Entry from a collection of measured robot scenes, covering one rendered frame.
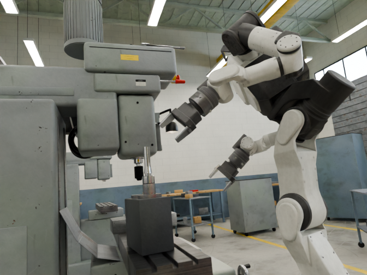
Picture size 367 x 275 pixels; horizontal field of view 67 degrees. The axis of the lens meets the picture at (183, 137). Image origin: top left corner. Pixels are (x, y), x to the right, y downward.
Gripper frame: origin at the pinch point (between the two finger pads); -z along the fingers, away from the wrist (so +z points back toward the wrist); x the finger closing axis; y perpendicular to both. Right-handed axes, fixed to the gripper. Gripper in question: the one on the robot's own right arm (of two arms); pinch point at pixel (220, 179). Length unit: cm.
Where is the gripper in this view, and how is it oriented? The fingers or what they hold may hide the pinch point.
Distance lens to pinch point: 145.6
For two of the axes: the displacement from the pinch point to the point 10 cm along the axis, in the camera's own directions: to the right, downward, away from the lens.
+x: -6.4, -5.7, 5.2
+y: -4.1, -3.3, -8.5
